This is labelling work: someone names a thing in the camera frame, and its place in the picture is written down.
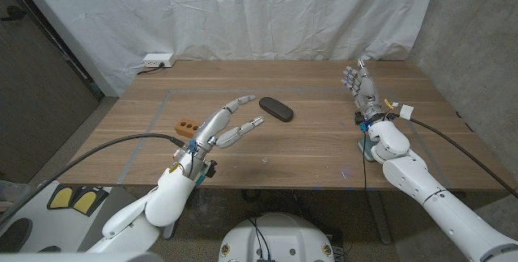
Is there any orange brick block with holes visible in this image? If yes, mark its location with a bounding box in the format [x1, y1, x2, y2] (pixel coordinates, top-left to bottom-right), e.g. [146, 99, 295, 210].
[174, 118, 202, 137]

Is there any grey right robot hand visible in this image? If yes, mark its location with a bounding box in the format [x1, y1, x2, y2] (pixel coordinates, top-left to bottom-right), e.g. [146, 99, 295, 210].
[342, 58, 385, 120]

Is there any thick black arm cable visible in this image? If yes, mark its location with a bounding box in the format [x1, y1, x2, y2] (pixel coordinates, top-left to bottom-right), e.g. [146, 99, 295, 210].
[0, 133, 187, 226]
[408, 116, 518, 198]

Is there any black torso cable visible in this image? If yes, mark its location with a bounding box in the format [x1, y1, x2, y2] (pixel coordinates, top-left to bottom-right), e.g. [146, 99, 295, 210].
[247, 216, 270, 261]

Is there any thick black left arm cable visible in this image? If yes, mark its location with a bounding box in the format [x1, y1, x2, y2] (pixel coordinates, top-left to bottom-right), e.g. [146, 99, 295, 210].
[0, 133, 187, 226]

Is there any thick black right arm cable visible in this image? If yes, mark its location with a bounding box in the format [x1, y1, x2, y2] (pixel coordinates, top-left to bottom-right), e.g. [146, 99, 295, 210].
[408, 116, 518, 198]

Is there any black power strip cord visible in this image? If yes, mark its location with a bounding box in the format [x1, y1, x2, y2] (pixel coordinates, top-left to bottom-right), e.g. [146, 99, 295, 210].
[136, 64, 165, 76]

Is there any black door handle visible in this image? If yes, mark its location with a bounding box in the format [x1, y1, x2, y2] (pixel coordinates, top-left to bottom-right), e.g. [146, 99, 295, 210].
[0, 5, 28, 23]

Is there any yellow foot pedal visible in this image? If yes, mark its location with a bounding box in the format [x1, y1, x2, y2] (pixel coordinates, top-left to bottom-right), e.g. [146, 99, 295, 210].
[72, 187, 110, 218]
[47, 184, 74, 210]

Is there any thin black hanging cable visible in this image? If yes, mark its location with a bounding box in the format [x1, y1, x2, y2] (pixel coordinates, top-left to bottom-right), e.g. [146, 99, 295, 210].
[361, 130, 370, 192]

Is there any black glasses case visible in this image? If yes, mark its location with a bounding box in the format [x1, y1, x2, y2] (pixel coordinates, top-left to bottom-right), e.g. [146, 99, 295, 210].
[258, 96, 295, 123]

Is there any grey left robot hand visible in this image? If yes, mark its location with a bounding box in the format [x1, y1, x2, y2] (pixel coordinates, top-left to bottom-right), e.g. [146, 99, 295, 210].
[193, 95, 265, 154]

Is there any dark door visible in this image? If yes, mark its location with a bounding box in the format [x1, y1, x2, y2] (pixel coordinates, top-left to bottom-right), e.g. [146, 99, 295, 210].
[0, 0, 102, 184]

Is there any white power strip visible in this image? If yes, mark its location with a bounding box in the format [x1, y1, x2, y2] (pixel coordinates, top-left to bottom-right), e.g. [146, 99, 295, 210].
[142, 53, 176, 69]

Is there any grey table leg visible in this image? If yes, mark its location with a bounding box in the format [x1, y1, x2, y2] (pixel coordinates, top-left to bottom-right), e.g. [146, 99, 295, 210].
[366, 191, 393, 246]
[163, 213, 181, 241]

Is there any white wrinkled backdrop cloth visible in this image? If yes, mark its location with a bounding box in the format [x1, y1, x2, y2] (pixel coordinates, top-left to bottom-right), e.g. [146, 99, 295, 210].
[15, 0, 442, 97]

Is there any white floor platform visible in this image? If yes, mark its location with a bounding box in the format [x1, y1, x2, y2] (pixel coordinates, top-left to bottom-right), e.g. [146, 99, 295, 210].
[0, 180, 138, 255]

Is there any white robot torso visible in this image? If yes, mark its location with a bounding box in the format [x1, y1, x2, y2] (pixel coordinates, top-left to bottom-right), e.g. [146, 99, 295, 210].
[218, 212, 336, 262]

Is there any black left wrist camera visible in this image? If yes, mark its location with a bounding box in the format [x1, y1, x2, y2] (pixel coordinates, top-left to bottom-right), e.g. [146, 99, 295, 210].
[202, 159, 219, 179]

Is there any teal grey flat object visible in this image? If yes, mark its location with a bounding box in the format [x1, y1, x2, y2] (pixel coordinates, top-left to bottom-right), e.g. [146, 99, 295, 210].
[357, 138, 377, 163]

